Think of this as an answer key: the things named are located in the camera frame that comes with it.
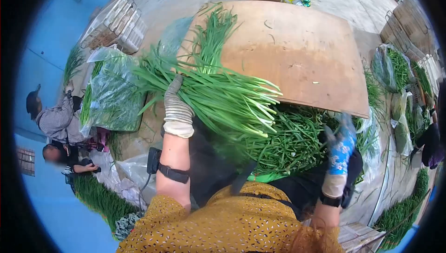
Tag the clear bag full of chives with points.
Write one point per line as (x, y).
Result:
(402, 127)
(111, 96)
(392, 68)

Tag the grey patterned cloth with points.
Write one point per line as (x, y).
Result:
(125, 225)

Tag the crumpled clear plastic sheets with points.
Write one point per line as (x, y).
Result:
(129, 176)

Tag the large bundle of green chives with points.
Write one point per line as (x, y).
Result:
(223, 96)

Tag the person's legs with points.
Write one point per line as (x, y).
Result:
(209, 169)

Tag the black wrist band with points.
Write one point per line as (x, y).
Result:
(331, 201)
(172, 173)

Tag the empty clear plastic bag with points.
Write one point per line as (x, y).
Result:
(174, 35)

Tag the person's left fingers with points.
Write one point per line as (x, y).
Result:
(175, 83)

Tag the small bundle of green chives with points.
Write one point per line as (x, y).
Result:
(212, 40)

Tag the person's body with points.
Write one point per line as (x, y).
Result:
(226, 225)

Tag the person's right hand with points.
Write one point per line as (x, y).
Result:
(339, 155)

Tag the stack of white plastic crates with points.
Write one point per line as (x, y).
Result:
(116, 26)

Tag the person's left hand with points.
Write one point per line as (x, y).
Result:
(177, 113)

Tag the pile of chives in bag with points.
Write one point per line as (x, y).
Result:
(296, 141)

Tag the brown wooden board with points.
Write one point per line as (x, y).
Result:
(299, 58)

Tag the stack of brown crates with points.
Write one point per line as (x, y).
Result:
(407, 26)

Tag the heap of chives on floor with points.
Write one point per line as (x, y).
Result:
(101, 200)
(73, 63)
(404, 211)

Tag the person's right fingers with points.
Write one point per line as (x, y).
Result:
(345, 127)

